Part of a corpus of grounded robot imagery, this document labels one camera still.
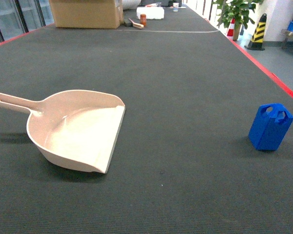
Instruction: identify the beige plastic dustpan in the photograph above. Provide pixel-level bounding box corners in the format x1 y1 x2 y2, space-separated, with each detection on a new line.
0 90 126 174

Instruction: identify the blue plastic block part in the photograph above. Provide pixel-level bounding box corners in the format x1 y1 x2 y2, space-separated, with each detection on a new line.
249 103 293 151

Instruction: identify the wooden hand brush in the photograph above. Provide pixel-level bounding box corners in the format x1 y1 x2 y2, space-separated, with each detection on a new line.
124 18 144 29

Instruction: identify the orange bottle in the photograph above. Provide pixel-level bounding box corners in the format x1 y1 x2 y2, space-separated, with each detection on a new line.
140 14 147 27

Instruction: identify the white foam block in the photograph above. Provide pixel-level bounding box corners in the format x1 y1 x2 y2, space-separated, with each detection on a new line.
136 7 165 20

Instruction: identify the paper cup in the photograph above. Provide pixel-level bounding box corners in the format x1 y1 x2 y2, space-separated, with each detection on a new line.
173 2 179 12

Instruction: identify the red white traffic cone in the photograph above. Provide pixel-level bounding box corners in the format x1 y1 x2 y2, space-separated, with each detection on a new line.
227 19 235 39

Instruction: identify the cardboard box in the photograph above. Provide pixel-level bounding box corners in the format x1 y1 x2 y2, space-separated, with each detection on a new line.
49 0 124 29

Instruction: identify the yellow black traffic cone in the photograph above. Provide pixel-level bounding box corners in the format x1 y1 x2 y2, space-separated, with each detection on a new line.
245 13 267 51

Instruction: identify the potted green plant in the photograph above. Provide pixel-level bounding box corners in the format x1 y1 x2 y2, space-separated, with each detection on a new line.
212 0 264 41

